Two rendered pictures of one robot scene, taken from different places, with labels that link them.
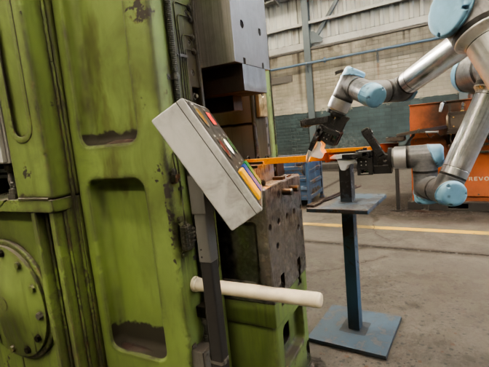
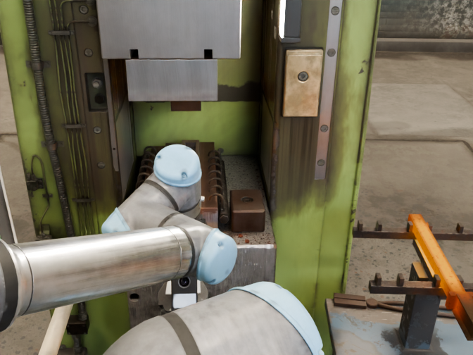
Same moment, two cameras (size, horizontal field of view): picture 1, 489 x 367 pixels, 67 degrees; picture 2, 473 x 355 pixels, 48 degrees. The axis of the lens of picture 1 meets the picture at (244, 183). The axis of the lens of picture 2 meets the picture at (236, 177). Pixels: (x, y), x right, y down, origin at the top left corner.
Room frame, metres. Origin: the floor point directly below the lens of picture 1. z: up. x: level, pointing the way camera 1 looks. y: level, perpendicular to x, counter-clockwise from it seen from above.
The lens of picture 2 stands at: (0.96, -1.13, 1.66)
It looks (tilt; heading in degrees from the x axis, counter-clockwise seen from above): 27 degrees down; 58
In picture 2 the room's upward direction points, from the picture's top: 1 degrees clockwise
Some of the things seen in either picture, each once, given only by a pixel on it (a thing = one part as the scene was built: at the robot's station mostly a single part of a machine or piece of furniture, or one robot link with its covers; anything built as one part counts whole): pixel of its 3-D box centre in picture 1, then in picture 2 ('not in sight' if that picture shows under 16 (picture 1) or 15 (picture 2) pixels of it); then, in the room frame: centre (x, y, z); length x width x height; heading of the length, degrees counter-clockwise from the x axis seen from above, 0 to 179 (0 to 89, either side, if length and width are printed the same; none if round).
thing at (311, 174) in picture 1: (279, 178); not in sight; (5.60, -0.54, 0.36); 1.20 x 0.80 x 0.72; 64
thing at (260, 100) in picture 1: (260, 98); (302, 83); (1.79, -0.12, 1.27); 0.09 x 0.02 x 0.17; 152
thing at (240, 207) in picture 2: (268, 169); (246, 210); (1.64, -0.11, 0.95); 0.12 x 0.08 x 0.06; 62
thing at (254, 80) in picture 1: (209, 87); (176, 57); (1.55, 0.10, 1.32); 0.42 x 0.20 x 0.10; 62
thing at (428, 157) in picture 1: (425, 156); not in sight; (1.20, -0.60, 0.98); 0.11 x 0.08 x 0.09; 62
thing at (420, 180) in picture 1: (428, 186); not in sight; (1.18, -0.60, 0.89); 0.11 x 0.08 x 0.11; 178
